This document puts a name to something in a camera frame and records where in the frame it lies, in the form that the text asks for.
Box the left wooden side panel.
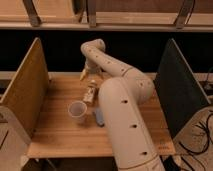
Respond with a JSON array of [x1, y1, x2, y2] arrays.
[[0, 38, 49, 142]]

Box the black floor cables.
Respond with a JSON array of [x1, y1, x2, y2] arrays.
[[178, 111, 213, 171]]

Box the dark right side panel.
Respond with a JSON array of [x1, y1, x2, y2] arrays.
[[154, 39, 211, 138]]

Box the white labelled bottle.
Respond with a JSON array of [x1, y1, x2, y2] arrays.
[[83, 80, 97, 104]]

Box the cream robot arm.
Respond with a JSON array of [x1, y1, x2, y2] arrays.
[[80, 39, 165, 171]]

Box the blue sponge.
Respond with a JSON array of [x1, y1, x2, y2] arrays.
[[93, 107, 104, 127]]

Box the clear plastic cup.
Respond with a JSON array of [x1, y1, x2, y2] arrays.
[[68, 101, 87, 124]]

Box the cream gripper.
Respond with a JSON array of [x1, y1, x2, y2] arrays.
[[80, 59, 103, 81]]

